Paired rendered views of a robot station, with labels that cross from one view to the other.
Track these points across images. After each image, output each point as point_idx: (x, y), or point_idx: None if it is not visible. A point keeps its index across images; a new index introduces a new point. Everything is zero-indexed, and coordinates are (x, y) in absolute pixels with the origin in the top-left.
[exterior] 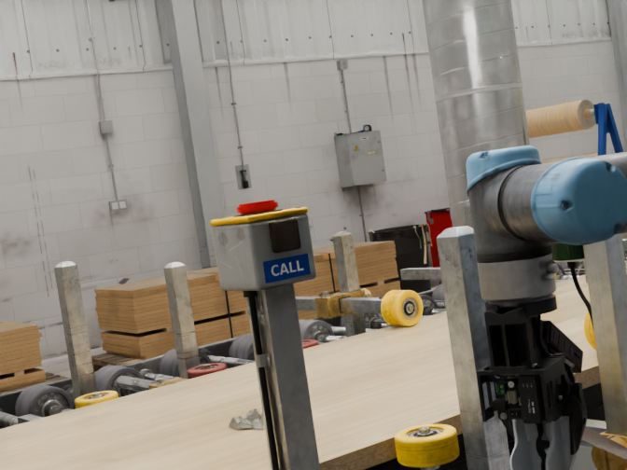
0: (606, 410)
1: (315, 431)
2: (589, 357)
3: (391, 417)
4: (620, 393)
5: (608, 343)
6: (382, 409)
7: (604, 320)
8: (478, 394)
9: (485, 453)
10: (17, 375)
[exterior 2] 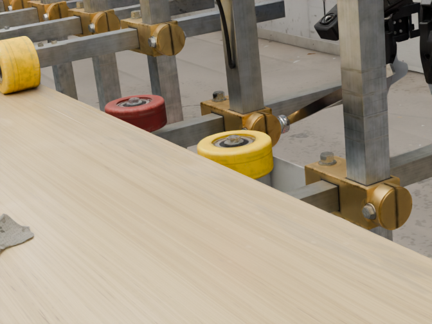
0: (243, 92)
1: (106, 202)
2: (25, 97)
3: (112, 164)
4: (256, 70)
5: (247, 24)
6: (62, 171)
7: (243, 2)
8: (384, 46)
9: (386, 107)
10: None
